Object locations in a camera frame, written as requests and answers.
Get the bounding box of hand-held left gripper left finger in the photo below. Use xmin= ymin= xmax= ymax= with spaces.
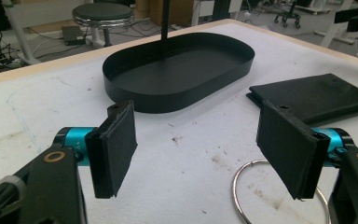
xmin=85 ymin=100 xmax=138 ymax=200

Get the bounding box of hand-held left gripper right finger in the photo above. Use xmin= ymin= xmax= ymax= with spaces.
xmin=255 ymin=100 xmax=331 ymax=200

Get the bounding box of black wallet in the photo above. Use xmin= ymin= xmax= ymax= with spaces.
xmin=246 ymin=73 xmax=358 ymax=126

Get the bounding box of key bunch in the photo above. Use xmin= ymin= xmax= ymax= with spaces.
xmin=232 ymin=159 xmax=330 ymax=224

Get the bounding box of black oval tray with stand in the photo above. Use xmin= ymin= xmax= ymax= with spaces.
xmin=102 ymin=0 xmax=255 ymax=114

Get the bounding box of white desk leg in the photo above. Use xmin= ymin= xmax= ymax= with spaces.
xmin=1 ymin=0 xmax=42 ymax=65
xmin=314 ymin=12 xmax=356 ymax=48

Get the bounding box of office chair wheel base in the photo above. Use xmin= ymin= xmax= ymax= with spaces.
xmin=273 ymin=0 xmax=302 ymax=30

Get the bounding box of white table mat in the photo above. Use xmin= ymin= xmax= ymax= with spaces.
xmin=0 ymin=22 xmax=358 ymax=224

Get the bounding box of black box on floor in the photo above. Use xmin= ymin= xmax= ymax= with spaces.
xmin=61 ymin=25 xmax=87 ymax=47

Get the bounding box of black round stool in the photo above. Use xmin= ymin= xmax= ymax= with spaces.
xmin=72 ymin=2 xmax=135 ymax=48

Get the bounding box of tangle of floor cables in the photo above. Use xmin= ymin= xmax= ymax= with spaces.
xmin=0 ymin=29 xmax=24 ymax=76

